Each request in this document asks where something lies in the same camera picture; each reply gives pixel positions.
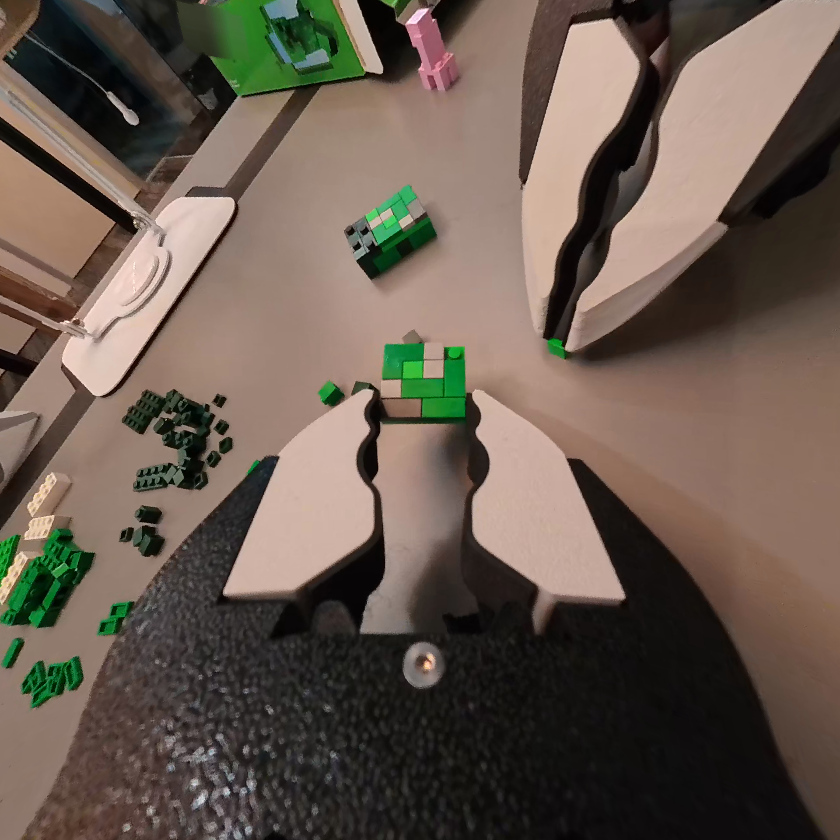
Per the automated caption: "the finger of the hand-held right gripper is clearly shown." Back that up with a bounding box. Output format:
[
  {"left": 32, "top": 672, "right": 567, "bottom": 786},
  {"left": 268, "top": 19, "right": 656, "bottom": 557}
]
[
  {"left": 524, "top": 14, "right": 660, "bottom": 342},
  {"left": 564, "top": 0, "right": 818, "bottom": 352}
]

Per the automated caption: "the pink lego pig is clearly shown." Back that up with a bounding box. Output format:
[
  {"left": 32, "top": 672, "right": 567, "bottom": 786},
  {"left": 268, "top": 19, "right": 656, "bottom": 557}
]
[{"left": 404, "top": 8, "right": 459, "bottom": 92}]

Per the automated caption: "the wooden table with black legs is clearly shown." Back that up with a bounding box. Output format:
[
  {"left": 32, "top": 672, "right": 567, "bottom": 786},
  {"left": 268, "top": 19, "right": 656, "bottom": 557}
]
[{"left": 0, "top": 66, "right": 142, "bottom": 375}]

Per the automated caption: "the pile of bright green pieces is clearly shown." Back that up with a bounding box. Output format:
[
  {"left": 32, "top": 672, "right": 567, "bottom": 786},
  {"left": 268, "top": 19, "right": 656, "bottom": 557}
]
[{"left": 0, "top": 528, "right": 133, "bottom": 710}]

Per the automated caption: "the pile of dark green bricks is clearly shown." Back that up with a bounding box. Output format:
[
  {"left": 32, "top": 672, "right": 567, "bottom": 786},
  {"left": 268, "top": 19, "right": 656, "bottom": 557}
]
[{"left": 119, "top": 388, "right": 233, "bottom": 559}]

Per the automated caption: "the green tiled lego plate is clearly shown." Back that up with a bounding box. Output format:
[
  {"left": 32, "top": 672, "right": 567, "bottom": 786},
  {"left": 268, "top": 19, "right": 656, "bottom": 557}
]
[{"left": 379, "top": 342, "right": 469, "bottom": 425}]

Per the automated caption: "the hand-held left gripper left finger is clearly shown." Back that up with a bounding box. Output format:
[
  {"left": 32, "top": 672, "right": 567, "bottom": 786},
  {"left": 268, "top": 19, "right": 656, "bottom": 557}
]
[{"left": 222, "top": 389, "right": 387, "bottom": 637}]

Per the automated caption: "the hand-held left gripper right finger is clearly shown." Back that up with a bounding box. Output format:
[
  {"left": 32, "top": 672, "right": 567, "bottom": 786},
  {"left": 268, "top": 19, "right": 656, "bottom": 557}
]
[{"left": 461, "top": 390, "right": 627, "bottom": 635}]

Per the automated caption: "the green lego block assembly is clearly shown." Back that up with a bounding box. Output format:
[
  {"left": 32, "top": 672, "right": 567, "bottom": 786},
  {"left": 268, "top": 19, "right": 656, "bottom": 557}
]
[{"left": 344, "top": 184, "right": 439, "bottom": 280}]

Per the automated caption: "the green cardboard lego box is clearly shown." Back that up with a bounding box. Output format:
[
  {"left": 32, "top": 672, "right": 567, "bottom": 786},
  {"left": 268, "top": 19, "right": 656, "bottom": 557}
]
[{"left": 177, "top": 0, "right": 385, "bottom": 98}]

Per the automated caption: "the white book stand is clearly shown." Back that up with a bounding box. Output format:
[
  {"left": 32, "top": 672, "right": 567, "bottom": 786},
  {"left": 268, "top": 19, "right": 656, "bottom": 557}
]
[{"left": 0, "top": 26, "right": 238, "bottom": 399}]

